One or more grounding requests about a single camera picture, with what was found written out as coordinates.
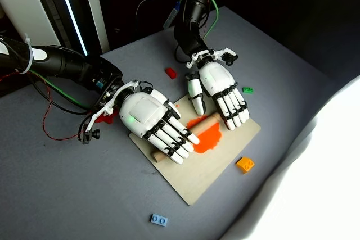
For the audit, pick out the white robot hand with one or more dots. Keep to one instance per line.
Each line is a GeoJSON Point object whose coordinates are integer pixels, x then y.
{"type": "Point", "coordinates": [143, 110]}
{"type": "Point", "coordinates": [216, 77]}

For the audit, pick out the wooden rolling pin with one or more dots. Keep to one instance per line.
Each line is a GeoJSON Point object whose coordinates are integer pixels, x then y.
{"type": "Point", "coordinates": [205, 126]}

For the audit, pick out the orange play dough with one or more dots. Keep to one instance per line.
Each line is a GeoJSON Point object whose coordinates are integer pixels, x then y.
{"type": "Point", "coordinates": [211, 141]}

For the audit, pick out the green toy brick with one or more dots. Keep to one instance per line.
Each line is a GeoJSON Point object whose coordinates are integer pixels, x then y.
{"type": "Point", "coordinates": [248, 90]}

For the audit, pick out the red star toy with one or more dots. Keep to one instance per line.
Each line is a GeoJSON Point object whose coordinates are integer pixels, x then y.
{"type": "Point", "coordinates": [108, 119]}

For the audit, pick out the red toy brick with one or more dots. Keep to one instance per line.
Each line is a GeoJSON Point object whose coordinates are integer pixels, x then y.
{"type": "Point", "coordinates": [170, 73]}

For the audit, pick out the grey USB connector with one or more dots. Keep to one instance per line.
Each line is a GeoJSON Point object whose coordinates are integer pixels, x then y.
{"type": "Point", "coordinates": [171, 16]}

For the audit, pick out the light wooden board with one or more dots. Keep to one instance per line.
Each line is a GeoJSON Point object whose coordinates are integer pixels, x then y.
{"type": "Point", "coordinates": [197, 172]}

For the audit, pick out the orange toy brick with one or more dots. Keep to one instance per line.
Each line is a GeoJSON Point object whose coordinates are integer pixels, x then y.
{"type": "Point", "coordinates": [245, 164]}

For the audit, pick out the blue toy brick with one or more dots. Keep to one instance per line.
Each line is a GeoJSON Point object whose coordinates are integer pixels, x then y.
{"type": "Point", "coordinates": [159, 220]}

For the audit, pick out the grey table cloth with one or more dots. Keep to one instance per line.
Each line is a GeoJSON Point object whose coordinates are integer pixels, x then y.
{"type": "Point", "coordinates": [70, 195]}

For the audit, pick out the white zip tie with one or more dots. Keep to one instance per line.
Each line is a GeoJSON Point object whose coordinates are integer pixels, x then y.
{"type": "Point", "coordinates": [28, 60]}

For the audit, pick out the white robot body column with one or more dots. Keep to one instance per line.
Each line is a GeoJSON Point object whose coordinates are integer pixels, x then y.
{"type": "Point", "coordinates": [25, 4]}

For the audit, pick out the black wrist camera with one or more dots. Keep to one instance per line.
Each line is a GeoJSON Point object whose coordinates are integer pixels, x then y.
{"type": "Point", "coordinates": [90, 136]}
{"type": "Point", "coordinates": [230, 58]}

